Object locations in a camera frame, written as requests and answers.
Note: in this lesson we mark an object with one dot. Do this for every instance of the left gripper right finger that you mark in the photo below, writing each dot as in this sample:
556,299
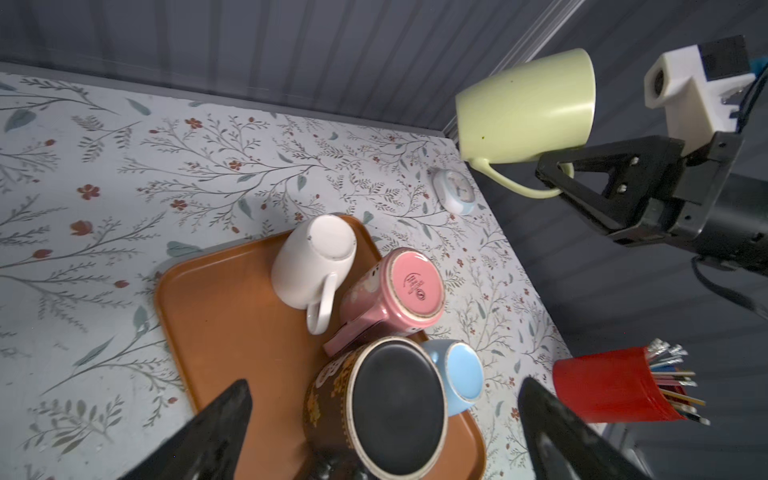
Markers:
561,445

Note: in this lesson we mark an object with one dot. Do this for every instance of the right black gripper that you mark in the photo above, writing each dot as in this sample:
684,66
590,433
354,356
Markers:
641,191

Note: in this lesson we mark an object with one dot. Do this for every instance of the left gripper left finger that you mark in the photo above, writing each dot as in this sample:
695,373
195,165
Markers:
208,446

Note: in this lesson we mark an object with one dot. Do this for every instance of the light green mug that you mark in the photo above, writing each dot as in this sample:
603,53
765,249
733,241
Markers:
519,114

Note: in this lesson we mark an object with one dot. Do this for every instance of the orange plastic tray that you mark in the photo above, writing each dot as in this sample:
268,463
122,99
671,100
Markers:
224,322

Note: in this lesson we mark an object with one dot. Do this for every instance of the black mug red inside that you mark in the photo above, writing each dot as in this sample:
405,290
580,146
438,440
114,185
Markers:
377,412

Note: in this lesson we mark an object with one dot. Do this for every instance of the light blue mug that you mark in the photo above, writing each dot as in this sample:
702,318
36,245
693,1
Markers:
461,371

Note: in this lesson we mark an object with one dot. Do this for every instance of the white mug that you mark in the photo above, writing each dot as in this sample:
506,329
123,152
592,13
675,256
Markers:
311,265

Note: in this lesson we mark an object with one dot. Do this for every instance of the pink mug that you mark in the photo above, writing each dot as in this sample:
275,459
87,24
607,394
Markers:
401,295

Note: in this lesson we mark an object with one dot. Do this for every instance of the red pencil cup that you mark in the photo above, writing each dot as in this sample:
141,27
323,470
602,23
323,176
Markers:
638,384

